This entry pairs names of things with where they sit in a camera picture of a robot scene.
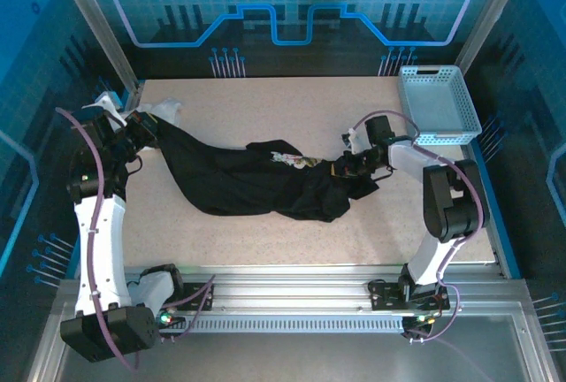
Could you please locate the black t-shirt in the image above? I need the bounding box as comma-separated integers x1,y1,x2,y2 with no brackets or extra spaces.
155,115,380,224

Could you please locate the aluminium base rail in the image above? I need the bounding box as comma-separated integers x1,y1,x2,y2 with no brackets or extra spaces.
57,263,527,317

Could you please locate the grey perforated plastic basket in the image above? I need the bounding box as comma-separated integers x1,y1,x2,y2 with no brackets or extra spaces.
397,65,483,147

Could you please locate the aluminium frame post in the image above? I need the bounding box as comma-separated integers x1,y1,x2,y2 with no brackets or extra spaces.
454,0,532,76
48,0,147,91

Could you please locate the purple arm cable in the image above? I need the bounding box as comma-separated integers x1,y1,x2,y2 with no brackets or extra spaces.
55,106,217,372
350,110,486,343

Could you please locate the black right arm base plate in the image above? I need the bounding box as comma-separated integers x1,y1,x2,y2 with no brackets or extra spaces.
368,279,451,312

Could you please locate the small LED controller board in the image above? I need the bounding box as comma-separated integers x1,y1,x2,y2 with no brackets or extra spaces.
402,313,439,334
154,306,187,330

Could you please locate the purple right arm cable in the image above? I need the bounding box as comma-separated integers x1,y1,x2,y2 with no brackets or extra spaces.
350,110,486,343

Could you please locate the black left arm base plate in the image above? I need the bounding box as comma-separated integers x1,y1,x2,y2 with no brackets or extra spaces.
176,281,217,312

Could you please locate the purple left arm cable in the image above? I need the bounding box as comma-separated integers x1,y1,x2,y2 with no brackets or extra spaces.
55,106,217,372

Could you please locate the white folded t-shirt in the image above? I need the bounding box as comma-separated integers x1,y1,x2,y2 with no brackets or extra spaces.
127,96,183,127

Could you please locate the slotted metal cable tray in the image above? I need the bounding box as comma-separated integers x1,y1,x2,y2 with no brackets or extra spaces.
157,314,407,334

